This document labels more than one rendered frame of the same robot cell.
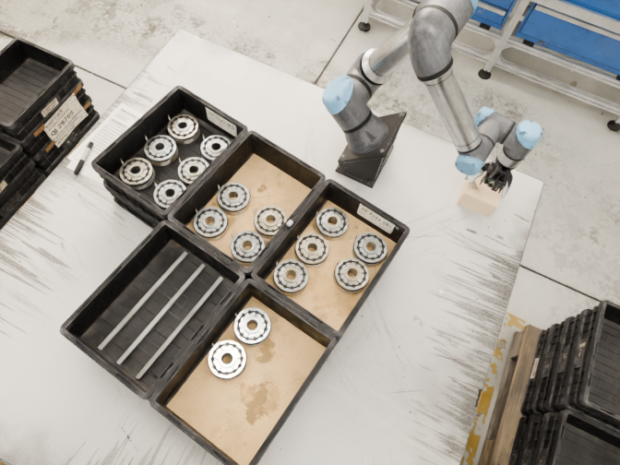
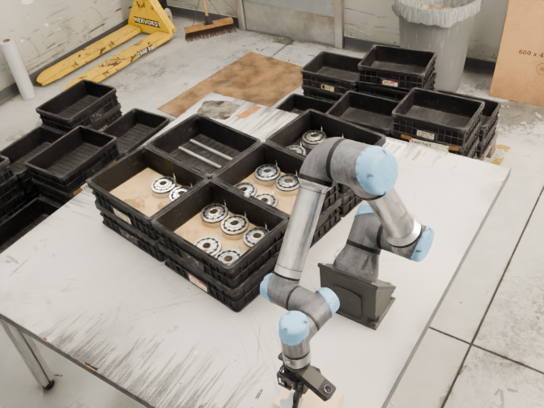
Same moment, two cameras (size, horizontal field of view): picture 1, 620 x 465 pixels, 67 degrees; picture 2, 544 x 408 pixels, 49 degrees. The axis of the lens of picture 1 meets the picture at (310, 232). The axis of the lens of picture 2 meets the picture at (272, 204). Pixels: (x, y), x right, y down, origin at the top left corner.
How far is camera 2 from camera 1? 1.93 m
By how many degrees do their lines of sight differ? 63
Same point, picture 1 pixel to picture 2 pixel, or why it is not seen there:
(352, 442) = (96, 276)
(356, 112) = (354, 228)
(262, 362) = (158, 205)
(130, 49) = not seen: outside the picture
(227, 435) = (119, 192)
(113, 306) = (216, 143)
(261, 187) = not seen: hidden behind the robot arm
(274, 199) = (288, 209)
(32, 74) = (461, 124)
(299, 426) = (120, 248)
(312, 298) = (196, 230)
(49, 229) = not seen: hidden behind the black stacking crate
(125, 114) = (394, 148)
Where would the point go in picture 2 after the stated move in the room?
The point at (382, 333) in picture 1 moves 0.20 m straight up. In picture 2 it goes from (169, 301) to (157, 261)
